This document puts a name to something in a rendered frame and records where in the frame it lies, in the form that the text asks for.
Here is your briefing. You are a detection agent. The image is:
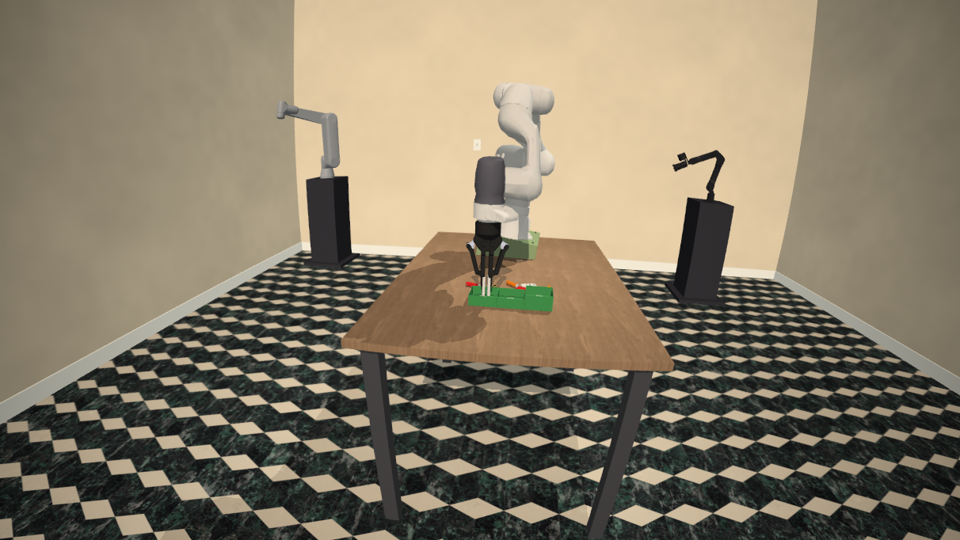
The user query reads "green three-compartment bin rack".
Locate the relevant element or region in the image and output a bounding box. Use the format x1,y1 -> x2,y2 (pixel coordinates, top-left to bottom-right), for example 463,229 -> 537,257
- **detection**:
468,285 -> 554,312

